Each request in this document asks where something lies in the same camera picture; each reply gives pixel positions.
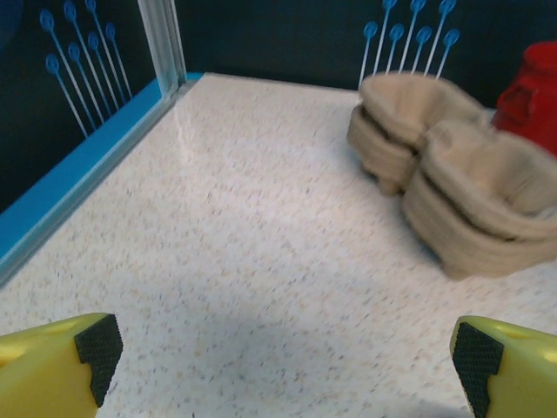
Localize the brown pulp cup carrier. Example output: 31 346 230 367
346 106 557 282
356 71 557 245

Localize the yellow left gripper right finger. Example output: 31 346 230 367
450 316 557 418

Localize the blue table edge strip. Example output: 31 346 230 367
0 80 175 284

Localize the aluminium frame post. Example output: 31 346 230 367
138 0 188 95

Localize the red plastic straw holder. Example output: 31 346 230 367
491 41 557 158

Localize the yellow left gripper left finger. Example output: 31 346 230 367
0 312 124 418

